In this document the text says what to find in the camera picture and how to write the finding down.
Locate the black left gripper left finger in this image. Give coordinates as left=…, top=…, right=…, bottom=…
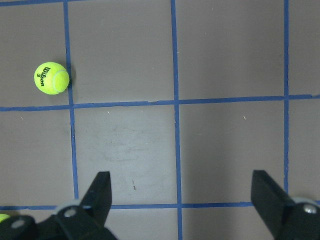
left=0, top=171, right=117, bottom=240

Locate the tennis ball under left gripper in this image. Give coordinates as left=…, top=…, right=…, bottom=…
left=0, top=213, right=10, bottom=223

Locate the Wilson 3 tennis ball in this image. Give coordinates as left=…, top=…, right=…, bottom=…
left=33, top=62, right=70, bottom=95

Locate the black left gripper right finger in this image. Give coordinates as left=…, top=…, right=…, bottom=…
left=250, top=170, right=320, bottom=240

